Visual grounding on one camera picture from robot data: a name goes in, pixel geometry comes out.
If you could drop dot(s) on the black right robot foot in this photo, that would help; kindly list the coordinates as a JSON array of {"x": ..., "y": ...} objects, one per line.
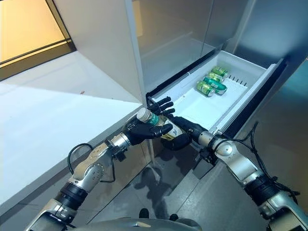
[{"x": 173, "y": 217}]

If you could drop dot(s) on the orange window pane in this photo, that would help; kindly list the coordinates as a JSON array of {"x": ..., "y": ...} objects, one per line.
[{"x": 26, "y": 26}]

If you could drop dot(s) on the white counter cabinet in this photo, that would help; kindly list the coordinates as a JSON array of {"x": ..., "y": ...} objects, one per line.
[{"x": 36, "y": 120}]

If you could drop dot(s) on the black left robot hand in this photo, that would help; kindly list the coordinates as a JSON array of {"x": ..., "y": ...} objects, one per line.
[{"x": 142, "y": 133}]

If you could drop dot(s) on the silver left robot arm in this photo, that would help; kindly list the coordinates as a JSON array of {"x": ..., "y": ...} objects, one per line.
[{"x": 89, "y": 168}]

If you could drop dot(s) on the white tall cabinet panel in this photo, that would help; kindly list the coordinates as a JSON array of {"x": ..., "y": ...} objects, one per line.
[{"x": 101, "y": 48}]

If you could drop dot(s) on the black left robot foot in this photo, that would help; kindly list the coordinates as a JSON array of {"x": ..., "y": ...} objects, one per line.
[{"x": 144, "y": 213}]

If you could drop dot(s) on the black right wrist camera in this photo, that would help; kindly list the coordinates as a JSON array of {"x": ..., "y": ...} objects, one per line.
[{"x": 203, "y": 166}]

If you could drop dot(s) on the clear bottle with white cap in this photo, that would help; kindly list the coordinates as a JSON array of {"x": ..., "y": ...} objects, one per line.
[{"x": 143, "y": 115}]

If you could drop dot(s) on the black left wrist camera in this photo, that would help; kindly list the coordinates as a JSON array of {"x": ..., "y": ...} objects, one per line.
[{"x": 120, "y": 154}]

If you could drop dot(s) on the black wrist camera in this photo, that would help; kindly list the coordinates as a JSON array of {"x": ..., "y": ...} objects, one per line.
[
  {"x": 120, "y": 154},
  {"x": 203, "y": 166}
]

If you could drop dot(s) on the black robot foot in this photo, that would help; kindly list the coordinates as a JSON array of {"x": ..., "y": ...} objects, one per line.
[
  {"x": 144, "y": 213},
  {"x": 173, "y": 217}
]

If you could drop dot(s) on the white fridge drawer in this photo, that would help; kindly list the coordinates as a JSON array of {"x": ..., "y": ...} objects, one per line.
[{"x": 204, "y": 108}]

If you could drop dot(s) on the green drink can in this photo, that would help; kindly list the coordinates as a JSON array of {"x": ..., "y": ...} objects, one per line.
[
  {"x": 205, "y": 88},
  {"x": 220, "y": 71},
  {"x": 215, "y": 85},
  {"x": 215, "y": 77}
]

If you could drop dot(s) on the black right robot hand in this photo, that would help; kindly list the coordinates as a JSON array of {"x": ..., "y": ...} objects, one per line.
[{"x": 192, "y": 131}]

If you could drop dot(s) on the grey robot torso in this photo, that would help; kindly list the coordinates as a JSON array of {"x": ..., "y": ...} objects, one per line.
[{"x": 146, "y": 226}]

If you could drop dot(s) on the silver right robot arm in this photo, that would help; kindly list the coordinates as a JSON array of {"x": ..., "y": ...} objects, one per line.
[{"x": 240, "y": 163}]

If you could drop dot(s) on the grey metallic tall cabinet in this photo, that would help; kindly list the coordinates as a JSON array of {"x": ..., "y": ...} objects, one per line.
[{"x": 276, "y": 29}]

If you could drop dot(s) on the black window frame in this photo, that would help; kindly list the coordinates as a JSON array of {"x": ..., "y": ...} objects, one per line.
[{"x": 43, "y": 53}]

